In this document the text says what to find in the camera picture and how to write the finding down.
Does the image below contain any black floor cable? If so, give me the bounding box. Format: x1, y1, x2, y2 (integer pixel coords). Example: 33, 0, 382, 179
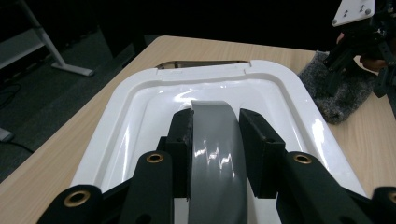
7, 140, 35, 154

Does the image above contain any white metal stand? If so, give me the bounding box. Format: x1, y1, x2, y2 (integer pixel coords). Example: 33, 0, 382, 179
0, 0, 96, 145

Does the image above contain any grey fuzzy cloth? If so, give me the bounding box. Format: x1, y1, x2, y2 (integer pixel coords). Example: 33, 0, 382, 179
298, 50, 378, 125

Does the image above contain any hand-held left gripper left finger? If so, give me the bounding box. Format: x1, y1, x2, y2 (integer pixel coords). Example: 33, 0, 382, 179
164, 107, 194, 200

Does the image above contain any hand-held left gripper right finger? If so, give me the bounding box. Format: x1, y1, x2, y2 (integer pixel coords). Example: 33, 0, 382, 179
238, 107, 287, 200

